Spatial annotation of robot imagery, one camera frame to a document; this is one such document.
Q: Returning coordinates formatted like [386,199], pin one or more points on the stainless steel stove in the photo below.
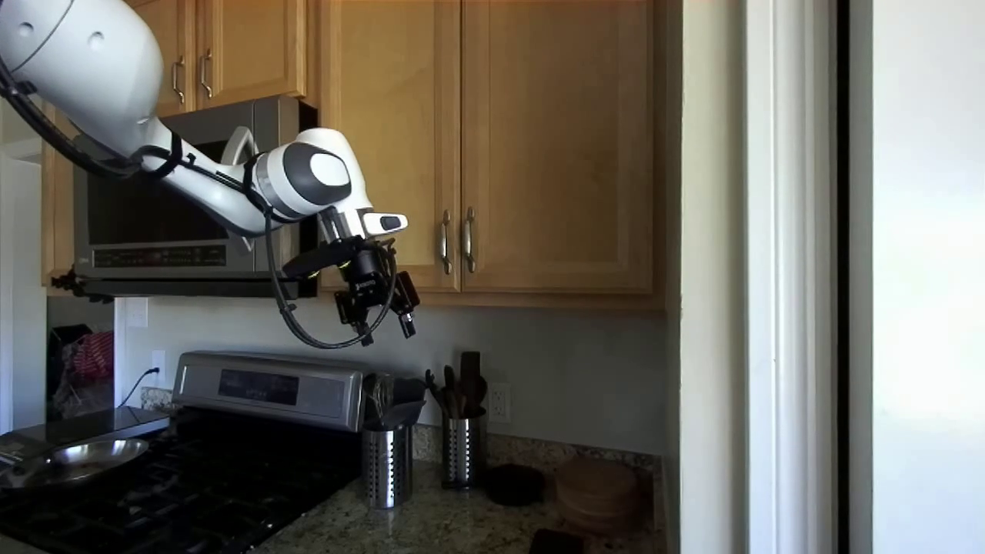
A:
[231,462]

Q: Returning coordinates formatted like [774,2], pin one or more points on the white wall socket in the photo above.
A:
[500,402]
[158,363]

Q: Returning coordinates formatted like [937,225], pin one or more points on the wooden wall cabinet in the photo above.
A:
[554,115]

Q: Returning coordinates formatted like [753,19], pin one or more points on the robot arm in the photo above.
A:
[108,69]

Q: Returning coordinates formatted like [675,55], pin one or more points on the bunch of wooden utensils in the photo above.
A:
[462,388]

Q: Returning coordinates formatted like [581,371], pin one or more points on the stack of round wooden trivets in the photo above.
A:
[599,496]

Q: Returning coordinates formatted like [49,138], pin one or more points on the white door frame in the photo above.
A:
[793,277]

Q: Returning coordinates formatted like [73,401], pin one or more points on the bunch of grey utensils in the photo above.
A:
[388,396]

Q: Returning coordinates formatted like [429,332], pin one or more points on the round black coaster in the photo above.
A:
[514,485]

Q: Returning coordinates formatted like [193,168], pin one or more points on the wide wooden cabinet door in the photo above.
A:
[385,100]
[558,138]

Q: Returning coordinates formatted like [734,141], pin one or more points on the white switch plate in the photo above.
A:
[137,312]

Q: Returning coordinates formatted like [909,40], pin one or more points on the dark bag with red mesh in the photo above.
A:
[81,369]

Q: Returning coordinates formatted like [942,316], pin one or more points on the stainless steel microwave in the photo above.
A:
[154,246]

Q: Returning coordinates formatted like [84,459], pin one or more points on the dark flat object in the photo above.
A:
[555,542]

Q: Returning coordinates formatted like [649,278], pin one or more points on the perforated steel utensil holder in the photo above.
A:
[387,469]
[463,454]

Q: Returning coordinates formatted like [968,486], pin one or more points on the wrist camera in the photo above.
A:
[319,258]

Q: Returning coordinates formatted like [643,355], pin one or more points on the narrow wooden cabinet door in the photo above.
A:
[254,46]
[165,38]

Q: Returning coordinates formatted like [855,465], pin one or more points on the silver frying pan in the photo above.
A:
[85,455]

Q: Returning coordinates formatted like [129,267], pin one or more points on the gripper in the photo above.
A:
[366,283]

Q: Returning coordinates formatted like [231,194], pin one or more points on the microwave door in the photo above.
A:
[146,223]

